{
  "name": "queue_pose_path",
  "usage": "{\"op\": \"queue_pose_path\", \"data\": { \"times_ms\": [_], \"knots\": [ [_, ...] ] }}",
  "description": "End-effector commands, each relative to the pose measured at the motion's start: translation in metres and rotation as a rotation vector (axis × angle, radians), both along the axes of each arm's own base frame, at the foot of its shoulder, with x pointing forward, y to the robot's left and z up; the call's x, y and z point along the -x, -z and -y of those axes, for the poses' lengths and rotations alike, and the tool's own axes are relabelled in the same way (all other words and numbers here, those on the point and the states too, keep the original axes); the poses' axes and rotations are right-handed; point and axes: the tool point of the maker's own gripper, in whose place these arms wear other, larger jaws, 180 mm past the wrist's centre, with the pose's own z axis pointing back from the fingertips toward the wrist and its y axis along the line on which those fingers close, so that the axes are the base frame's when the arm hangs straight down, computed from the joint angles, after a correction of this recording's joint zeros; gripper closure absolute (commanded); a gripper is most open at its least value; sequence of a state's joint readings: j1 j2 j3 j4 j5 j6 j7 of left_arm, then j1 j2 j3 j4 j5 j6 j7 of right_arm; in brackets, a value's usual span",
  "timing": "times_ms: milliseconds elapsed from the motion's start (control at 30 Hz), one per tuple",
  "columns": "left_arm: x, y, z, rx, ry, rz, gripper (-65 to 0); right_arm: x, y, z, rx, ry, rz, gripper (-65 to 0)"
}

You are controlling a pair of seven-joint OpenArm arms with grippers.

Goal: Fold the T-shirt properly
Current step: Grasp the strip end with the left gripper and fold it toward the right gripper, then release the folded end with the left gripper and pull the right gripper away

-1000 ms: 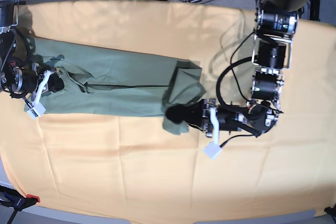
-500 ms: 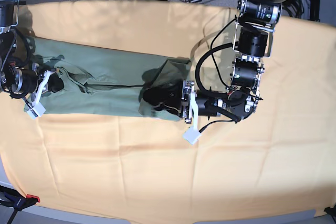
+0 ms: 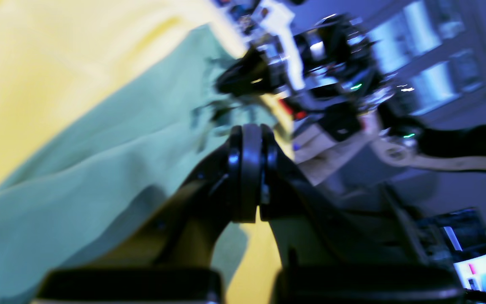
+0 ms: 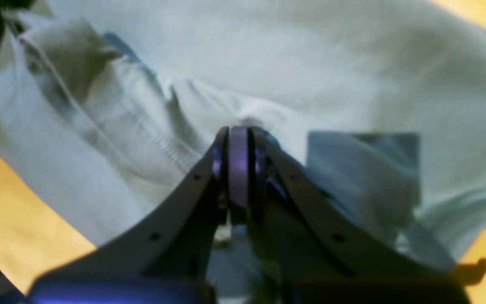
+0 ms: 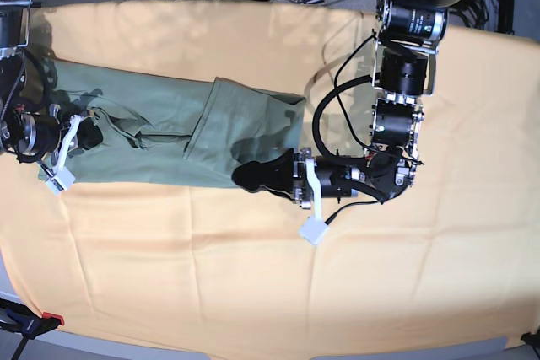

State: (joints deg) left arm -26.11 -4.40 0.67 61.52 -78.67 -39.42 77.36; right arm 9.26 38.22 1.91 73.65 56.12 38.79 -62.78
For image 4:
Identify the green T-shirt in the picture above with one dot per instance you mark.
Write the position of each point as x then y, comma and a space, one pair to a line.
105, 105

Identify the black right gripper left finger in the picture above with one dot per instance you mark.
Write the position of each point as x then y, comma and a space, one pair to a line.
162, 259

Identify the yellow tablecloth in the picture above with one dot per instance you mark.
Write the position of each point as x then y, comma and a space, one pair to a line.
33, 237

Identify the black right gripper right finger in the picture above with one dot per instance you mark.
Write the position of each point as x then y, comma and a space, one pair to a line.
324, 259

